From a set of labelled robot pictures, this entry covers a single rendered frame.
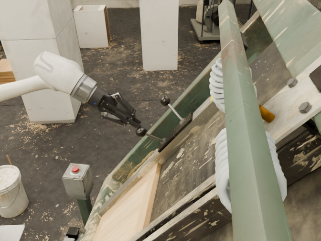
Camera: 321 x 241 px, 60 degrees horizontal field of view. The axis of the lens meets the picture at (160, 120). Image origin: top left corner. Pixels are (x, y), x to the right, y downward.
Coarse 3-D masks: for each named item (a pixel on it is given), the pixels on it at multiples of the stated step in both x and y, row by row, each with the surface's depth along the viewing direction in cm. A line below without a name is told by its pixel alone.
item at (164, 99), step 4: (164, 96) 100; (160, 100) 101; (164, 100) 100; (168, 100) 100; (164, 104) 100; (168, 104) 101; (172, 108) 100; (176, 112) 100; (180, 116) 100; (184, 120) 98; (180, 124) 99
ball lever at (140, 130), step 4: (140, 128) 100; (144, 128) 101; (136, 132) 101; (140, 132) 100; (144, 132) 100; (140, 136) 100; (148, 136) 103; (152, 136) 103; (160, 140) 105; (164, 140) 105
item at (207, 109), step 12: (204, 108) 92; (216, 108) 91; (192, 120) 96; (204, 120) 95; (180, 132) 100; (192, 132) 99; (168, 144) 103; (180, 144) 102; (156, 156) 108; (168, 156) 107; (144, 168) 113; (132, 180) 118; (120, 192) 123; (108, 204) 130
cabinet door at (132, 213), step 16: (144, 176) 113; (128, 192) 120; (144, 192) 103; (112, 208) 127; (128, 208) 109; (144, 208) 94; (112, 224) 115; (128, 224) 99; (144, 224) 87; (96, 240) 121; (112, 240) 104
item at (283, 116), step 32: (320, 64) 41; (288, 96) 44; (320, 96) 37; (288, 128) 39; (288, 160) 45; (320, 160) 44; (192, 192) 60; (160, 224) 66; (192, 224) 58; (224, 224) 56
